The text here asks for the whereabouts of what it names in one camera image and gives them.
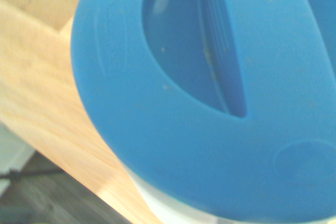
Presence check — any translucent pitcher with blue lid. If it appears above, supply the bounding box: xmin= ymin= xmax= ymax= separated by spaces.
xmin=70 ymin=0 xmax=336 ymax=224

